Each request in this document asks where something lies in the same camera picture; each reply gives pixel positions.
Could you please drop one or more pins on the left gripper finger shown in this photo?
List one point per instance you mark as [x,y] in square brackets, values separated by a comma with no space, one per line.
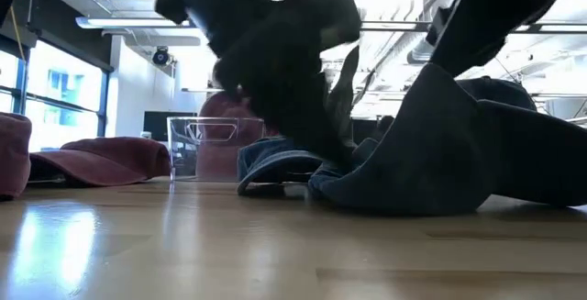
[238,75]
[302,103]

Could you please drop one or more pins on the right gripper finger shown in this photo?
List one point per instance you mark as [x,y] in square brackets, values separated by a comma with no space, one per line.
[472,43]
[438,29]

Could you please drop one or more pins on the maroon baseball cap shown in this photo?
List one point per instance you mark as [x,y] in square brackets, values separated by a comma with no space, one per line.
[220,105]
[114,160]
[14,153]

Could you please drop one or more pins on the snake plant in white pot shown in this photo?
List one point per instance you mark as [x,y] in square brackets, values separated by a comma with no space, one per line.
[341,103]

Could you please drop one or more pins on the black round ceiling spotlight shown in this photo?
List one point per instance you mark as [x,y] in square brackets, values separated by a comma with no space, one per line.
[160,56]

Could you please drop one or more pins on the white wipes canister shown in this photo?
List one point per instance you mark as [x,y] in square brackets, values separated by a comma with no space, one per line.
[146,135]

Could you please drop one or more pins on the long linear ceiling light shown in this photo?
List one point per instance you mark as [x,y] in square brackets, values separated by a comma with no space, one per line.
[133,22]

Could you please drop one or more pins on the large office window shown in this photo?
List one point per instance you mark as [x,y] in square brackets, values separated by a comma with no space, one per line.
[59,107]

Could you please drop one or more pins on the silver ventilation duct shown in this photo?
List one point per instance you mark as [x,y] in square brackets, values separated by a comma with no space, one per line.
[419,54]

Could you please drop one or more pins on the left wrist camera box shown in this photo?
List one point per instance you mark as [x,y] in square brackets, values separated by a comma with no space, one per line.
[172,6]

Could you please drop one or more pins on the black wall monitor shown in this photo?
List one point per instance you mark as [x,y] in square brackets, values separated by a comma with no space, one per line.
[158,125]

